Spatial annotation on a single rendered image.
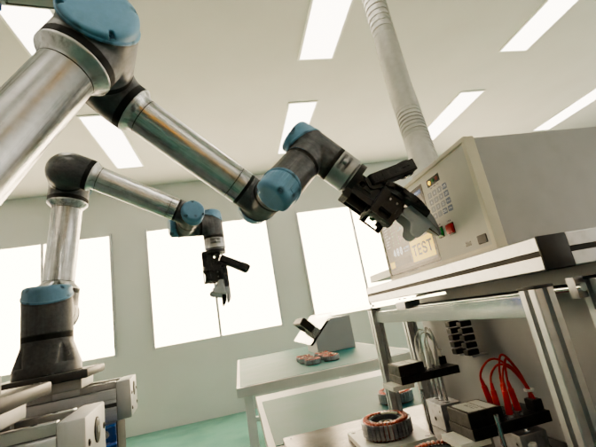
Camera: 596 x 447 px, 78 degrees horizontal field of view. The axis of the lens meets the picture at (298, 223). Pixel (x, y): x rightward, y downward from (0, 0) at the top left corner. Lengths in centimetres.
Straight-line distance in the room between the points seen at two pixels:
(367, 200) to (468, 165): 19
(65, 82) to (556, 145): 82
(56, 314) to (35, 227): 507
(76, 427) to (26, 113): 41
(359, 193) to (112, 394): 77
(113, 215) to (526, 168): 551
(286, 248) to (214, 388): 212
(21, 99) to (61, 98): 5
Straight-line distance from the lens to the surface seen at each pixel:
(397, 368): 93
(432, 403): 100
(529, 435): 78
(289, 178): 66
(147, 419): 558
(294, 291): 543
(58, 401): 112
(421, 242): 87
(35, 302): 115
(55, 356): 112
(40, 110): 62
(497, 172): 73
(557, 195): 79
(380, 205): 72
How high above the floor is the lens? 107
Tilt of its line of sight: 14 degrees up
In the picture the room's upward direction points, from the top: 10 degrees counter-clockwise
